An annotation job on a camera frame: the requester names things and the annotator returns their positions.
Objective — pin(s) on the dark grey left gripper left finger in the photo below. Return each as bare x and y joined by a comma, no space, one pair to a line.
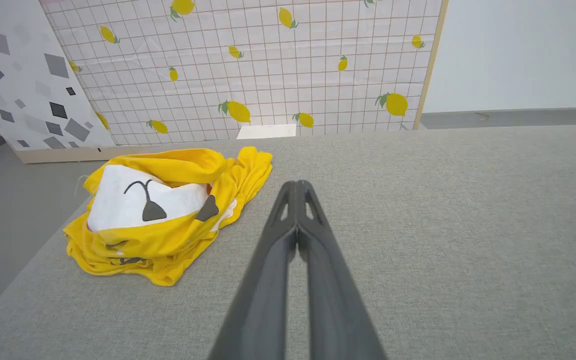
268,280

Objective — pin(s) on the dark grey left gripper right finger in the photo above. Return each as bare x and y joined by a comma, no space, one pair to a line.
330,290

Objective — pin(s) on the yellow garment with white print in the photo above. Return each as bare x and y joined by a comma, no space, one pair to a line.
168,240

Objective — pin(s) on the grey fabric sofa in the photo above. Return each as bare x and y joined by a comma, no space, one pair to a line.
468,225

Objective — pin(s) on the lemon print grid board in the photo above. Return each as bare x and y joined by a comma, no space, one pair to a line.
278,80

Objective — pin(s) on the grey terrazzo print panel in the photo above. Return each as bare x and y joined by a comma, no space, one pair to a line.
18,75

